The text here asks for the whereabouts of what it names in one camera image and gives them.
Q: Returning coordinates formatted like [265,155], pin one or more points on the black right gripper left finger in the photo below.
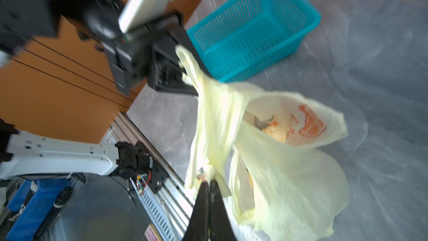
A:
[197,229]

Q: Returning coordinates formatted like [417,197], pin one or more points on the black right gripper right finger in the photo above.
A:
[219,224]

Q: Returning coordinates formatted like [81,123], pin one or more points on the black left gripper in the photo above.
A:
[146,52]

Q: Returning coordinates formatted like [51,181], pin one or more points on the yellow printed plastic bag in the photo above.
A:
[291,191]

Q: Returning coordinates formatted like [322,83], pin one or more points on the tan pear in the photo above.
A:
[276,133]

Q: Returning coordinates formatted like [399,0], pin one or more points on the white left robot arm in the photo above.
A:
[52,127]

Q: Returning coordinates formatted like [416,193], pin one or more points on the folded purple hand fan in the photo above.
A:
[152,234]

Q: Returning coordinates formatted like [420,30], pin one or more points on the teal plastic basket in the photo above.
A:
[244,37]

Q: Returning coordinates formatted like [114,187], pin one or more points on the black handheld microphone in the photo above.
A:
[61,199]

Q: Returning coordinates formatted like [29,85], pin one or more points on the blue storage bin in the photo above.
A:
[37,208]

